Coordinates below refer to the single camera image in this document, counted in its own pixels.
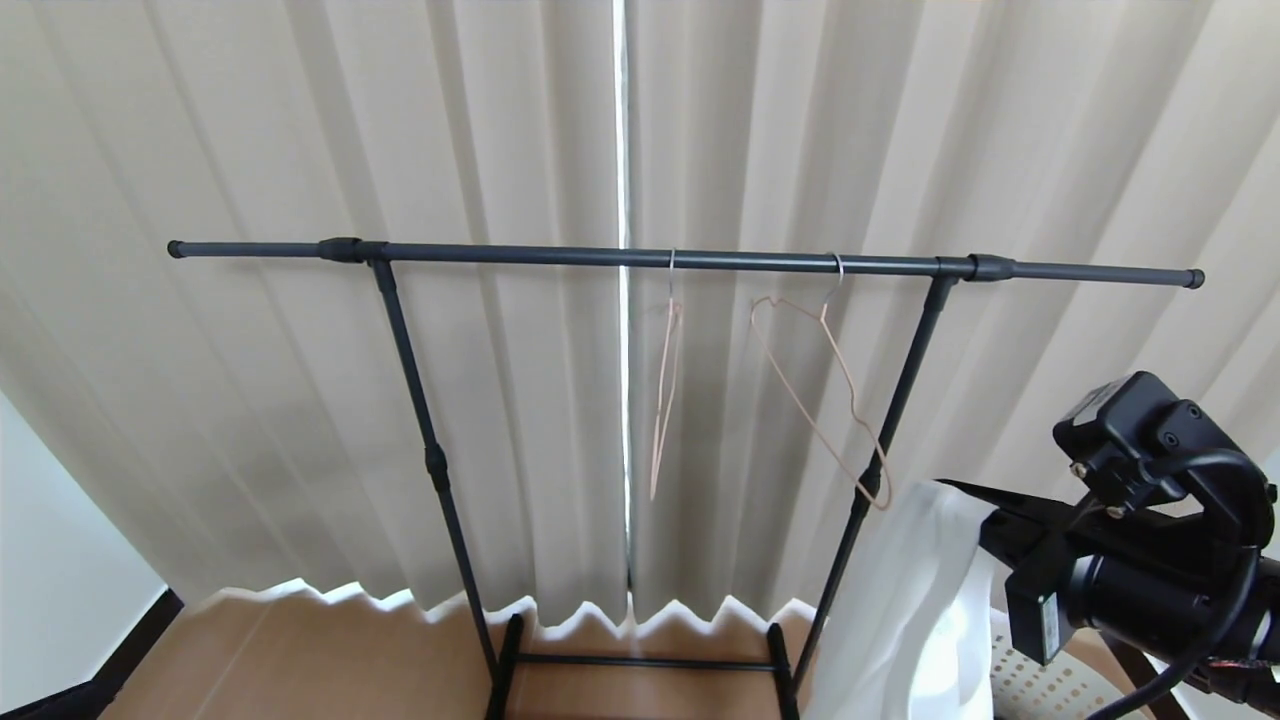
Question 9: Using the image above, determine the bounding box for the black clothes rack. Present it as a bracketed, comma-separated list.
[167, 238, 1206, 720]

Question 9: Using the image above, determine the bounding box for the white printed t-shirt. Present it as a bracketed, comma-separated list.
[805, 480, 1004, 720]

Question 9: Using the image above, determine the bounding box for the pink clothes hanger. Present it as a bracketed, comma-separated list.
[648, 250, 685, 503]
[750, 253, 893, 512]

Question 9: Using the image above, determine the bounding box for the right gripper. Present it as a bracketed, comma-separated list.
[983, 503, 1216, 576]

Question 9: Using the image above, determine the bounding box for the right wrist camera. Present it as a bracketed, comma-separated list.
[1053, 372, 1216, 516]

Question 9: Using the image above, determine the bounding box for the black cable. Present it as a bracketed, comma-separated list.
[1085, 448, 1279, 720]

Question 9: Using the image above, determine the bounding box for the white laundry basket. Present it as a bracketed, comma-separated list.
[990, 635, 1161, 720]

